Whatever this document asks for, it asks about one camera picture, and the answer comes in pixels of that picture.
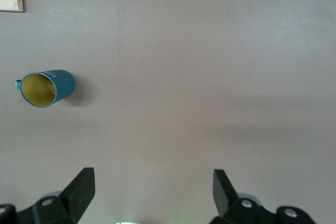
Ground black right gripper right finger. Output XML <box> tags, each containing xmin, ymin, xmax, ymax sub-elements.
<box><xmin>209</xmin><ymin>169</ymin><xmax>316</xmax><ymax>224</ymax></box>

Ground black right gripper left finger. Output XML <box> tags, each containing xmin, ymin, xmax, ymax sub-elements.
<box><xmin>0</xmin><ymin>167</ymin><xmax>96</xmax><ymax>224</ymax></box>

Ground teal cup with yellow inside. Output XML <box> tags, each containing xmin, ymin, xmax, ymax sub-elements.
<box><xmin>14</xmin><ymin>69</ymin><xmax>76</xmax><ymax>109</ymax></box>

